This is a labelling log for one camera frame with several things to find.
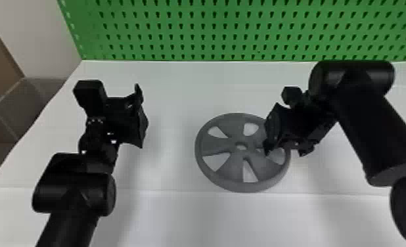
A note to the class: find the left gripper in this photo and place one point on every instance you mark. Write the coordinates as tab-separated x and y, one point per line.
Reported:
122	115

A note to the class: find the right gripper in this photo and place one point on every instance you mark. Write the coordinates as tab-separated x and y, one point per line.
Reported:
303	126

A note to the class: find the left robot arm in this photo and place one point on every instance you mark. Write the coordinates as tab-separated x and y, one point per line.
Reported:
72	188

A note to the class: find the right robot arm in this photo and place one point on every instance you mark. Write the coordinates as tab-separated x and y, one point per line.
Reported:
373	132

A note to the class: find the grey wheel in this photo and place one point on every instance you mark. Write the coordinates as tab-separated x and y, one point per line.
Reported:
230	162

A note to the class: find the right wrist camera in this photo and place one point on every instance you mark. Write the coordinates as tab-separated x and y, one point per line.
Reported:
292	95

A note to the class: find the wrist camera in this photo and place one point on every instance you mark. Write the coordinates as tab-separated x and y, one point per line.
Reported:
89	97
292	95

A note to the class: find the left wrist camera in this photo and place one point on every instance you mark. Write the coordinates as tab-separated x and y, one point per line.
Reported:
89	97

